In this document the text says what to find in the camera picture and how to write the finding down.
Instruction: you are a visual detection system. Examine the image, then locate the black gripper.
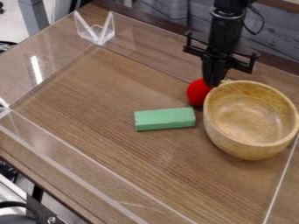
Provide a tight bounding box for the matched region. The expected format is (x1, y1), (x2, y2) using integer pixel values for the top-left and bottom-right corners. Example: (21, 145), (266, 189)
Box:
(183, 31), (260, 87)

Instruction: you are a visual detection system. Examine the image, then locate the red plush fruit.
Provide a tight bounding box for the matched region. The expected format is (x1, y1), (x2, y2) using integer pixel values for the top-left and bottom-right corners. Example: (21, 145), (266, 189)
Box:
(187, 79), (215, 107)

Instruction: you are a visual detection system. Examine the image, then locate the wooden bowl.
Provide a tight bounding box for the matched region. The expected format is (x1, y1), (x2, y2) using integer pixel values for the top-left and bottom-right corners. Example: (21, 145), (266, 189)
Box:
(203, 80), (299, 160)

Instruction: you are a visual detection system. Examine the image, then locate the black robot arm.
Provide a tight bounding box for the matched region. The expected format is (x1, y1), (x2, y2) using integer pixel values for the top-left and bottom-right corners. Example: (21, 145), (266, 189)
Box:
(183, 0), (259, 88)

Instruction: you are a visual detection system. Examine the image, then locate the green rectangular block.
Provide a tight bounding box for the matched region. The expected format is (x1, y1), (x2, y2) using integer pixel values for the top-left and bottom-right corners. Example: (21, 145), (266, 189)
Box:
(135, 108), (196, 131)

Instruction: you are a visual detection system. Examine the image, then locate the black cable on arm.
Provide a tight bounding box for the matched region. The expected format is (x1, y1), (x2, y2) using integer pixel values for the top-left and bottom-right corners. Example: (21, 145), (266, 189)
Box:
(240, 3), (267, 37)

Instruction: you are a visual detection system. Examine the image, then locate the clear acrylic tray wall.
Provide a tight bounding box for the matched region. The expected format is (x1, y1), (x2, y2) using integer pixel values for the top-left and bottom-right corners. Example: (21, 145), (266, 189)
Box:
(0, 8), (299, 224)

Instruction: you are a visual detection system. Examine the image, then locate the grey table leg post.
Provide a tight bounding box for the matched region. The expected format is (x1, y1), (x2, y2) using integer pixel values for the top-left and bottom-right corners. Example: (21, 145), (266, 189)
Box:
(17, 0), (49, 36)

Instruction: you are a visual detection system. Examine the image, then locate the black clamp bracket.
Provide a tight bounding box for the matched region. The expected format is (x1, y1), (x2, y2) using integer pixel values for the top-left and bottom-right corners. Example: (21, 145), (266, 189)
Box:
(0, 194), (68, 224)

